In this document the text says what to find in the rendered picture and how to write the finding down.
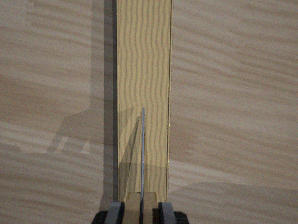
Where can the l-shaped wooden frame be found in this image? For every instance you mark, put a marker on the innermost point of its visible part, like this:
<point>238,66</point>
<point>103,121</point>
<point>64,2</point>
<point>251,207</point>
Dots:
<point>144,60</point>

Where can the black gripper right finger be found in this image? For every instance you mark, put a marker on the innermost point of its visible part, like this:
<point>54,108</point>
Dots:
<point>168,216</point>

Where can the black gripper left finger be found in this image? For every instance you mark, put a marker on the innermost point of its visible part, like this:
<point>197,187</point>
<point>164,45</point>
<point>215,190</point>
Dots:
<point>113,216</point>

